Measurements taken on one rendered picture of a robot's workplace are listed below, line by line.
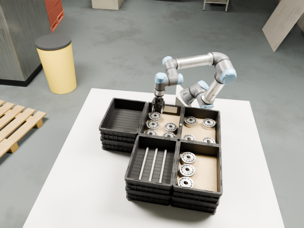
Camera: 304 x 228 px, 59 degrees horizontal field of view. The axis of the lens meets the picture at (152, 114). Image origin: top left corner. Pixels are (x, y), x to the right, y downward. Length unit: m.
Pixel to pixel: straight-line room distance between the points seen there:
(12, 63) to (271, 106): 3.63
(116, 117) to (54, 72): 1.81
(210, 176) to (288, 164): 1.62
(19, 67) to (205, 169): 3.06
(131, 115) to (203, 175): 0.80
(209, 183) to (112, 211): 0.65
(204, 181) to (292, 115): 2.46
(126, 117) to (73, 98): 1.81
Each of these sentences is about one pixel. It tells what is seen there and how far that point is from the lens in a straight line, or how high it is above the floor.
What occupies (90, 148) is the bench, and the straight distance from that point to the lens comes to 2.22.
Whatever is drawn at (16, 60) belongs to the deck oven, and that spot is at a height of 0.47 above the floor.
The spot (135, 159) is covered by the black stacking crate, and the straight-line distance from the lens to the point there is 1.93.
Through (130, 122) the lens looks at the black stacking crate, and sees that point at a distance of 2.21.
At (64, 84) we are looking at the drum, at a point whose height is 0.16.
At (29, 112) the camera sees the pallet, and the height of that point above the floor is 0.11.
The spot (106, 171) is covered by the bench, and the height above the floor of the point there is 0.70.
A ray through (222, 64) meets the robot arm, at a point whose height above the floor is 1.36.
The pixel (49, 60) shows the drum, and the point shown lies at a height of 0.56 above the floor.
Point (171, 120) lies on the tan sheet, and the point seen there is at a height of 0.83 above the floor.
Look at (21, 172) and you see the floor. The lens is 3.18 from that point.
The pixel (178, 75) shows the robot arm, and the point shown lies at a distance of 1.85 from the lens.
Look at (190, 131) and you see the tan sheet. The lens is 2.16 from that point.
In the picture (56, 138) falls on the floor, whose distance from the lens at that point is 3.41.
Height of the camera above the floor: 2.30
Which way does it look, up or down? 40 degrees down
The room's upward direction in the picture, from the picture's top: 2 degrees clockwise
